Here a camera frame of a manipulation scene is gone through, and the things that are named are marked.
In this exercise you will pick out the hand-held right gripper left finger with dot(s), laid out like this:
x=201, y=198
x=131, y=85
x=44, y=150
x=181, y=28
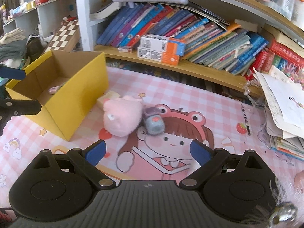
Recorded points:
x=96, y=153

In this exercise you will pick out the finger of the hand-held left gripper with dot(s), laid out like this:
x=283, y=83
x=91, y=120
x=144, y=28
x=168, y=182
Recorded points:
x=23, y=108
x=13, y=73

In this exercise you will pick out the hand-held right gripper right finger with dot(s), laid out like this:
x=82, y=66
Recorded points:
x=200, y=153

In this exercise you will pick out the small pink stick gadget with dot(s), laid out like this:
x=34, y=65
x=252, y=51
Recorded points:
x=54, y=90

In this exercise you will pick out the pink plush toy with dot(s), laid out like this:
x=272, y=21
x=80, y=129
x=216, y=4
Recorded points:
x=121, y=116

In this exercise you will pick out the cream sponge block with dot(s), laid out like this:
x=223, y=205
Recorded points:
x=104, y=102

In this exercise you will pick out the yellow cardboard box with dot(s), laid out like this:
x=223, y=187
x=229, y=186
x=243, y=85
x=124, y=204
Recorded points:
x=78, y=92

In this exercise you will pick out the white plastic container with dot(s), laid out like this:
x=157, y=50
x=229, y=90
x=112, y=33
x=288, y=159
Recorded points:
x=282, y=2

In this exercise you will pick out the pile of folded clothes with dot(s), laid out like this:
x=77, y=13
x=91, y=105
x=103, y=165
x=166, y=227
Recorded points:
x=11, y=45

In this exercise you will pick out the brown leather boot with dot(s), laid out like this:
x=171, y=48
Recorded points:
x=35, y=49

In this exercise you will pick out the pink printed table mat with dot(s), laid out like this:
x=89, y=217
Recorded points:
x=190, y=104

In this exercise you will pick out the brown white chessboard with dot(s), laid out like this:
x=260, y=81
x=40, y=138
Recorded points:
x=64, y=35

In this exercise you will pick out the white cubby shelf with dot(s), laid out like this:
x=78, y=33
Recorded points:
x=47, y=16

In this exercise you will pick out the clear bead ornament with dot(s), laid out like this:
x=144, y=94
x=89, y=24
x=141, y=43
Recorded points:
x=251, y=90

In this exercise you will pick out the pile of loose papers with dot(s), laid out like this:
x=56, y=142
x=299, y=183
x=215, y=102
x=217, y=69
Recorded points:
x=280, y=95

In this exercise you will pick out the small card box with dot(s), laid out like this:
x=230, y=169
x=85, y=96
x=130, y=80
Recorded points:
x=125, y=49

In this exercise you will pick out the white box with orange end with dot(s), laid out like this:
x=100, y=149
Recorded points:
x=152, y=55

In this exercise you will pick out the orange white usmile boxes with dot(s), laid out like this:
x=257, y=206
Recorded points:
x=154, y=43

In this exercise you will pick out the row of leaning books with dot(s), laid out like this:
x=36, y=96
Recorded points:
x=133, y=21

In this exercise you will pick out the white light bar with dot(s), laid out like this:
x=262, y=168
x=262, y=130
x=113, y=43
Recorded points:
x=149, y=0

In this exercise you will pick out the wooden bookshelf with white post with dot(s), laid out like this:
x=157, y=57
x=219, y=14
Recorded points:
x=82, y=28

